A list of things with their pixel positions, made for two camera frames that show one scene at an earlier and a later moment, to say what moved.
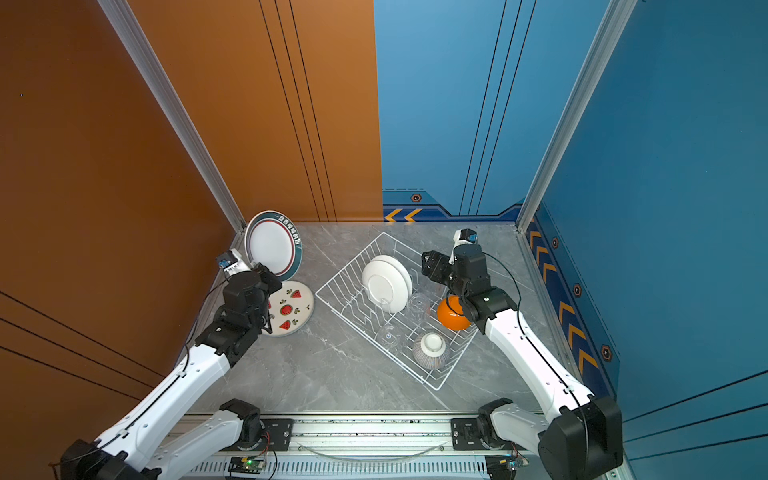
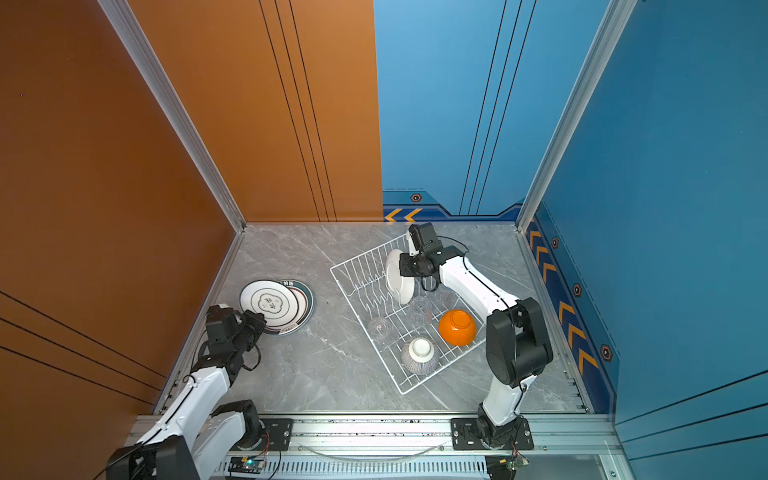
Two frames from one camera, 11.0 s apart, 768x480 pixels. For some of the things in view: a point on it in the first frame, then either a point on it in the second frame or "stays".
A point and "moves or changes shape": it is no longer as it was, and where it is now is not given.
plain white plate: x=386 y=284 to x=274 y=300
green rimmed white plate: x=274 y=240 to x=305 y=308
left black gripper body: x=263 y=287 to x=239 y=344
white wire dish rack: x=384 y=296 moves or changes shape
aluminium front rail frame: x=362 y=447 stays
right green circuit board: x=504 y=467 stays
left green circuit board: x=245 y=464 stays
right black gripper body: x=458 y=287 to x=412 y=265
